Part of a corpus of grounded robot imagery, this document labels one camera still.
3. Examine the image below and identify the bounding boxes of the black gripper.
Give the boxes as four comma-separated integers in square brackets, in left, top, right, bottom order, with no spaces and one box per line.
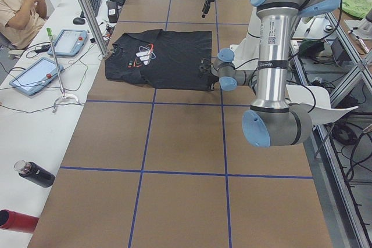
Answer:
[202,0,215,18]
[203,70,219,89]

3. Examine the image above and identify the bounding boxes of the black graphic t-shirt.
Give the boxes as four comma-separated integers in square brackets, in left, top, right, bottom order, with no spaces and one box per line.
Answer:
[105,29,212,91]

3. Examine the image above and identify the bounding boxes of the black box with label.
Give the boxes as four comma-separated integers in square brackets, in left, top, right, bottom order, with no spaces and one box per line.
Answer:
[106,1,119,23]

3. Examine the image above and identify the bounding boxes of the black keyboard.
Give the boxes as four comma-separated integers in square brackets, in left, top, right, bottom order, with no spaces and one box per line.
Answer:
[80,0,103,19]

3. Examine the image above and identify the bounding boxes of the black computer mouse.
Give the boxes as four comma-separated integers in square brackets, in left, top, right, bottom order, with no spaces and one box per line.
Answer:
[73,17,85,25]

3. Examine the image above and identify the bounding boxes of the far teach pendant tablet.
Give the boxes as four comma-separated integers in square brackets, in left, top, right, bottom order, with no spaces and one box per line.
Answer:
[53,29,88,57]

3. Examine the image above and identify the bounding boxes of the teach pendant tablet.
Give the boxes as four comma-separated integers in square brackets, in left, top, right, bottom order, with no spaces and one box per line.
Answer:
[9,57,58,96]
[53,29,88,57]

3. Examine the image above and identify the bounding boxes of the near teach pendant tablet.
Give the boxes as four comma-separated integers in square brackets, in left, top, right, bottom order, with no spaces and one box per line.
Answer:
[9,57,58,96]

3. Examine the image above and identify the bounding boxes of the seated person beige shirt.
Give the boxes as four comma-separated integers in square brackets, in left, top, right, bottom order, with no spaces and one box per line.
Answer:
[1,0,47,49]

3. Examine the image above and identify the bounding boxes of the black water bottle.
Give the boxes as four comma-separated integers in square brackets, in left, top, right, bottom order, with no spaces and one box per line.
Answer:
[13,160,55,188]

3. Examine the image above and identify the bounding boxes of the red cylinder bottle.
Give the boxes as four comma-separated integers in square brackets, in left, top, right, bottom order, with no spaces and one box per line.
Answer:
[1,209,39,233]

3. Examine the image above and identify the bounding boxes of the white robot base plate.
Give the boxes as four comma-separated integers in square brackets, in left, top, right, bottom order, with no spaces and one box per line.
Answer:
[230,7,261,70]

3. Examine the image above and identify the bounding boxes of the aluminium frame post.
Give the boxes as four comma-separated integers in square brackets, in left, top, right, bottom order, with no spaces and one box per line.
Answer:
[78,0,108,59]

